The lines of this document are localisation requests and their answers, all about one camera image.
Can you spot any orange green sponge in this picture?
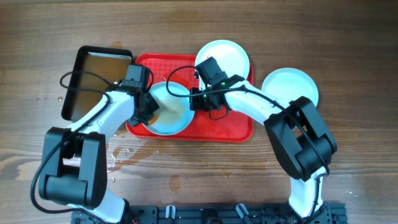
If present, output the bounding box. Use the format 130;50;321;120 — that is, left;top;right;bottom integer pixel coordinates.
147;114;158;125

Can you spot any pale blue plate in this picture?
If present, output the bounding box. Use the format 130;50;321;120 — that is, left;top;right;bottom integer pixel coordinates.
194;40;250;90
144;82;195;136
261;68;319;106

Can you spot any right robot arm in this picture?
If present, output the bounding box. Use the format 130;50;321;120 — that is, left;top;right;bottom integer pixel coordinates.
190;81;337;223

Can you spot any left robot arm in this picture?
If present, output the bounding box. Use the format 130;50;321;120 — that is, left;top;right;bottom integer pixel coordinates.
30;90;159;223

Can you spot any red plastic tray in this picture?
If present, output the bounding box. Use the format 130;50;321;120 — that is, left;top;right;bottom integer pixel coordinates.
126;53;254;142

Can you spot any black water tray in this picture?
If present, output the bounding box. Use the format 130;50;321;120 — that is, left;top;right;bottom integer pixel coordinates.
61;45;134;121

